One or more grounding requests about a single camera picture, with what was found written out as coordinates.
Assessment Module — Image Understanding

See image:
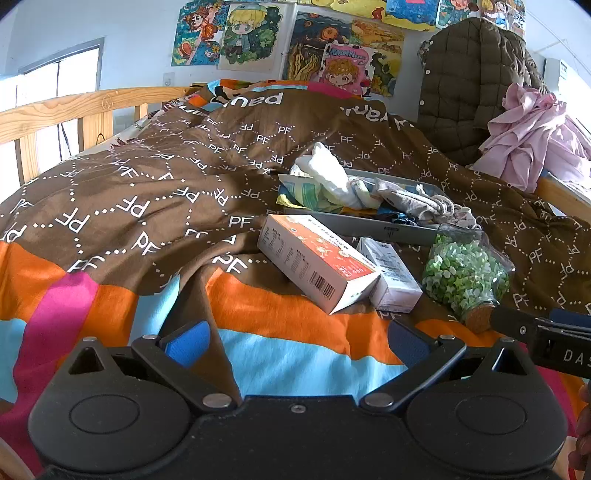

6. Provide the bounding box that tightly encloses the orange haired girl poster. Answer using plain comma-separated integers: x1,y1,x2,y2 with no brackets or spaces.
171,0,228,68

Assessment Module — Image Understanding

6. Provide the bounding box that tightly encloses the orange and white box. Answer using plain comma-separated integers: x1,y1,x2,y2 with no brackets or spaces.
256,213,382,315

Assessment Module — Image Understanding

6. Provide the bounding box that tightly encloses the blond cartoon figure poster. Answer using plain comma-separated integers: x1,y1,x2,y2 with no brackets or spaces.
218,1,297,73

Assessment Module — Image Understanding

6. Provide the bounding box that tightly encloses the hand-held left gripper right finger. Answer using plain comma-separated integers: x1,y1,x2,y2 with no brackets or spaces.
359,318,537,412

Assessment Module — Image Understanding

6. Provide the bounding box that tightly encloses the yellow wall painting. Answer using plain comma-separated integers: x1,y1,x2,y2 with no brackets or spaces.
311,0,387,18

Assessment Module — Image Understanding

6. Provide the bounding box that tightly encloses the brown printed striped blanket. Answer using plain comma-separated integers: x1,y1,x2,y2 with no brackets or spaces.
0,78,591,480

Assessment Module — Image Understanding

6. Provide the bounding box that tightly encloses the grey sock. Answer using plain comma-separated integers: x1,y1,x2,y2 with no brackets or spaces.
373,176,445,221

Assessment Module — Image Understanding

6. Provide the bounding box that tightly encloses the olive quilted jacket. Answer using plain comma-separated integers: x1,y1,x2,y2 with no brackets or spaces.
417,17,551,168

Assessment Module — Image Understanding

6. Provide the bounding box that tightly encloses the wooden bed frame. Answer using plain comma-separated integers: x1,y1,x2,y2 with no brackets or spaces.
0,86,186,195

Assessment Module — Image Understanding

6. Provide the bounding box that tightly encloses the yellow landscape painting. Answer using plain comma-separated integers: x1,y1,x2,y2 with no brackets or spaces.
350,17,406,99

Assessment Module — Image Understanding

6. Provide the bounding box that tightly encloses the orange fish painting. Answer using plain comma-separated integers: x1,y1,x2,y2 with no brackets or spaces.
287,10,355,85

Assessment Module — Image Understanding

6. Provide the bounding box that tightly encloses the pink cartoon girl poster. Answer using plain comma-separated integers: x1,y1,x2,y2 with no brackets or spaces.
319,41,373,96

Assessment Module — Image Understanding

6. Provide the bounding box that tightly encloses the small white box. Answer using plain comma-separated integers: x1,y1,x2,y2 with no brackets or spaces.
357,237,424,315

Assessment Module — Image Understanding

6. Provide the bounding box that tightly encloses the window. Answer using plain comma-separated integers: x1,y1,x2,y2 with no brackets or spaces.
17,38,105,163

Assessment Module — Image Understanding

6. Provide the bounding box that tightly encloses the pink cloth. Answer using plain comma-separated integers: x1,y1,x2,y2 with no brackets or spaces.
477,84,591,193

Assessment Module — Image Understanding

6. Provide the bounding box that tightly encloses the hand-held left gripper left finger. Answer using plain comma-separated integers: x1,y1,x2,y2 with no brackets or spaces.
58,319,239,412

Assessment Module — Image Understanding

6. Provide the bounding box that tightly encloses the grey tray with cartoon picture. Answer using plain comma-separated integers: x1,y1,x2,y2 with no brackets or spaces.
276,167,447,246

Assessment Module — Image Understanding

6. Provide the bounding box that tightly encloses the white printed baby cloth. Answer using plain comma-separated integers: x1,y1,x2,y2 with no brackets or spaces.
290,142,365,208

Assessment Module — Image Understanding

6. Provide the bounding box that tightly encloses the glass bottle of green stars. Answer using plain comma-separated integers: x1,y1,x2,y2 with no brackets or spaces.
421,225,516,336

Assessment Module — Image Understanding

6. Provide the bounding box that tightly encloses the wooden bed side board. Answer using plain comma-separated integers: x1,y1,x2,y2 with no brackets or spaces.
537,176,591,223

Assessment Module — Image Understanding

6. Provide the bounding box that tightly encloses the person's right hand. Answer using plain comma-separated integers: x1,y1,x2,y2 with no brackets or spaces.
569,380,591,472

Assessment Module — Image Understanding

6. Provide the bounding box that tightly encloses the yellow cloth with blue trim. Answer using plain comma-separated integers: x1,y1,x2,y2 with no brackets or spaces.
276,174,334,209

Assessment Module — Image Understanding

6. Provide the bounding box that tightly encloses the colourful cartoon poster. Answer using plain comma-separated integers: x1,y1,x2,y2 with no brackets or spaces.
438,0,528,38

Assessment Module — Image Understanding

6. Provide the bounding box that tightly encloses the dark blue cloth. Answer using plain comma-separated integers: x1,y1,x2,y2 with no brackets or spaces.
375,209,419,228

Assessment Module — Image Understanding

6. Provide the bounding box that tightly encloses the blue and yellow painting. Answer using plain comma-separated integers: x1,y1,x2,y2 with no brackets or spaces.
385,0,440,31

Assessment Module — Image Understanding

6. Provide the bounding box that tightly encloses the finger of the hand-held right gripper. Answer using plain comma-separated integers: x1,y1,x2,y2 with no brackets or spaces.
488,306,551,345
549,307,591,330

